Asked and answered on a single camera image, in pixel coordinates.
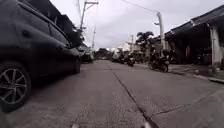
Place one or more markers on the pale building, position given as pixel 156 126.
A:
pixel 128 46

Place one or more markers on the grey concrete pole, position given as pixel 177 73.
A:
pixel 161 31

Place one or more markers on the palm tree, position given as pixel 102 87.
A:
pixel 144 37

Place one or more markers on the parked motorcycle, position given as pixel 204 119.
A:
pixel 159 61

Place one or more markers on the utility pole with crossarm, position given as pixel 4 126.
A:
pixel 83 15

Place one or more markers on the black car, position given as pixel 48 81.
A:
pixel 33 43

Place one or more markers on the dark-roofed building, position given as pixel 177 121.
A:
pixel 196 36

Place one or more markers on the concrete kerb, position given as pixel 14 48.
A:
pixel 200 75

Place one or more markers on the robot's own part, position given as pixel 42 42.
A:
pixel 75 126
pixel 146 125

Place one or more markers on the grey concrete road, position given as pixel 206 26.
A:
pixel 100 96

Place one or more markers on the row of parked motorcycles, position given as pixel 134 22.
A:
pixel 125 59

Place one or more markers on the building with dark roof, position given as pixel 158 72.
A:
pixel 60 16

